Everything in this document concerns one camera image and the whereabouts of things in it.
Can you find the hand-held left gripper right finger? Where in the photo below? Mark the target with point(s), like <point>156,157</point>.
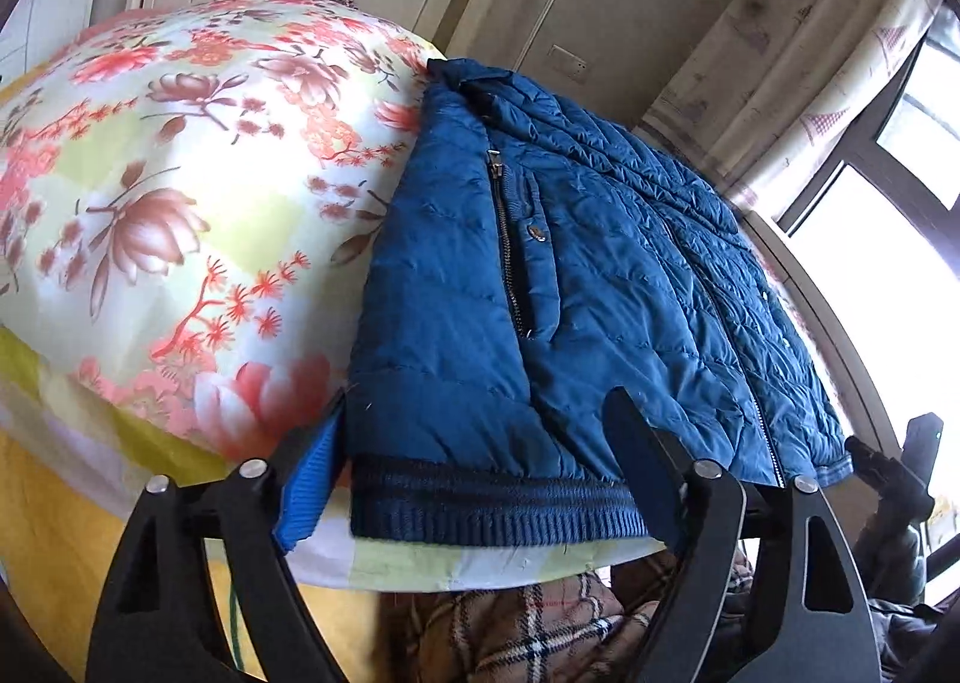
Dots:
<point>645,473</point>

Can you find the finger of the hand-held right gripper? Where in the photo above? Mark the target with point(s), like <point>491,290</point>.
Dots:
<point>874,462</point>
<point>924,450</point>

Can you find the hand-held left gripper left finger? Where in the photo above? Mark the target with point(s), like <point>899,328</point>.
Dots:
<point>307,488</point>

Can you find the blue quilted jacket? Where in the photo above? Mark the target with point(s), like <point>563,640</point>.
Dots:
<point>600,293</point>

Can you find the person's right forearm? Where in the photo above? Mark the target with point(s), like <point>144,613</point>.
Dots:
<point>889,563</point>

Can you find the bay window sill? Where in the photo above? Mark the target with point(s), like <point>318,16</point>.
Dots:
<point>840,331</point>

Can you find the plaid pants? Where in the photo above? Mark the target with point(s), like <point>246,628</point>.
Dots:
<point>525,623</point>

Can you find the yellow bed sheet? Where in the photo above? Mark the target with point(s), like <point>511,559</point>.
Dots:
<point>75,540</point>

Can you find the bed with floral sheet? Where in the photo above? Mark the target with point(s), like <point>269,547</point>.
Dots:
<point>187,203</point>

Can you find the dark framed window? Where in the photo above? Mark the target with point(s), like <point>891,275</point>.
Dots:
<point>866,128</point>

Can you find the sailboat print curtain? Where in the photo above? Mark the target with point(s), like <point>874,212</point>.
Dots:
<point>787,53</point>

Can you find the thin metal pole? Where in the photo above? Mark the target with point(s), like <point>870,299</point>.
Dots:
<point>540,27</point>

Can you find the white wardrobe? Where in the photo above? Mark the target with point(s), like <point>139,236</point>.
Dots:
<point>52,16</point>

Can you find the beige wall outlet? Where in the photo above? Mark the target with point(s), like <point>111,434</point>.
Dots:
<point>568,62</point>

